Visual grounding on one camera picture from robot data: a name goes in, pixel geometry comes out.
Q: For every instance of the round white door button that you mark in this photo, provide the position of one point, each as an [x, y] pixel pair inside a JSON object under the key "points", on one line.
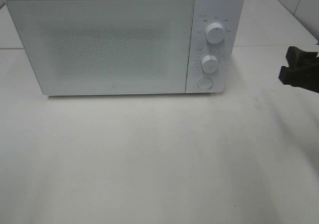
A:
{"points": [[205, 84]]}

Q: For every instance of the upper white power knob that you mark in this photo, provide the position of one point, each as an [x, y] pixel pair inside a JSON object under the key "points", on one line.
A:
{"points": [[215, 32]]}

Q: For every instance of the white timer knob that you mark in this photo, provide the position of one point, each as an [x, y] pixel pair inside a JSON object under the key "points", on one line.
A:
{"points": [[209, 64]]}

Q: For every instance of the white microwave door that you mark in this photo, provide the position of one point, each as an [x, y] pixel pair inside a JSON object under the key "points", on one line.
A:
{"points": [[97, 47]]}

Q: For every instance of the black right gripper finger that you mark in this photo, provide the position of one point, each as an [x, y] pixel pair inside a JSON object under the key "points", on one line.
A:
{"points": [[298, 58], [305, 76]]}

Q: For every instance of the white microwave oven body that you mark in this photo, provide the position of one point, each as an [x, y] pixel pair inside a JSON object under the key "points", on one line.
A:
{"points": [[204, 12]]}

